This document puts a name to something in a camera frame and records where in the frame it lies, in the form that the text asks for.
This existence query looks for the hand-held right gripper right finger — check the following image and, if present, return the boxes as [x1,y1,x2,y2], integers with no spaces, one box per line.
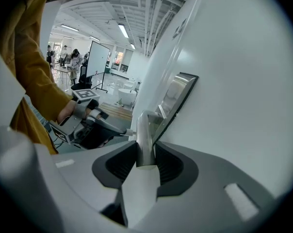
[134,141,277,233]

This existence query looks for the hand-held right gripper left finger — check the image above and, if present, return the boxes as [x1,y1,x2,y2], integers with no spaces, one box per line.
[0,130,139,233]

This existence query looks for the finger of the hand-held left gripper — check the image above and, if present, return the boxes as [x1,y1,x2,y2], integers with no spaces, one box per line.
[75,124,119,150]
[87,116,128,136]

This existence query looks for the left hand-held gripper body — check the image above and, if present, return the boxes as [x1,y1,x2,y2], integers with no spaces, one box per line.
[49,88,109,145]

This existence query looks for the silver door handle lock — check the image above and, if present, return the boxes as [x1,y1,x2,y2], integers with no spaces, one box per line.
[136,72,199,171]

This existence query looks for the person's left forearm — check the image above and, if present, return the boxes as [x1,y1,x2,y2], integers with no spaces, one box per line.
[14,36,77,126]

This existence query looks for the white door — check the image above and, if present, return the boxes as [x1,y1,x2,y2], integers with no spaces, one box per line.
[134,0,293,199]

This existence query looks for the wooden steps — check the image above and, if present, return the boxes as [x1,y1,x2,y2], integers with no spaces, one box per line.
[98,102,133,121]

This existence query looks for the white oval bathtub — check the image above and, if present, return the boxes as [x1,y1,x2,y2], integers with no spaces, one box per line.
[118,88,137,106]

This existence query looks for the black office chair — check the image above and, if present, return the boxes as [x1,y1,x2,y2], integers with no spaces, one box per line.
[71,66,93,91]

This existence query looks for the wooden table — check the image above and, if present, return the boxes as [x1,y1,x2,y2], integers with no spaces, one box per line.
[53,66,76,85]

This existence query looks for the white board on stand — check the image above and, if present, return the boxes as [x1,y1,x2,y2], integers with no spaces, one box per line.
[86,40,111,93]

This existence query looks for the person's mustard jacket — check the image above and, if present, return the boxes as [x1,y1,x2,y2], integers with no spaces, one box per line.
[0,0,101,155]

